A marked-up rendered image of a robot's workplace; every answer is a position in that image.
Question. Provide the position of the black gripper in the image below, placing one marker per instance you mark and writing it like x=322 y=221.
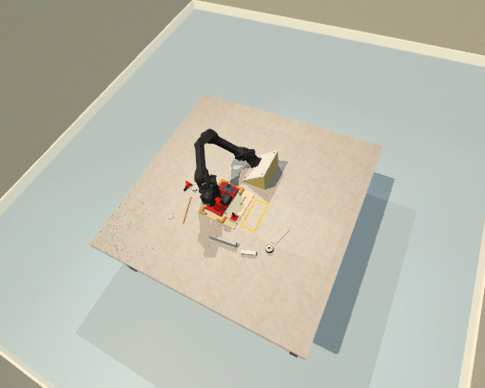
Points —
x=225 y=198

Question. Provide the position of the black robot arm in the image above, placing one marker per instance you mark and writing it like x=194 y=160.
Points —
x=201 y=175

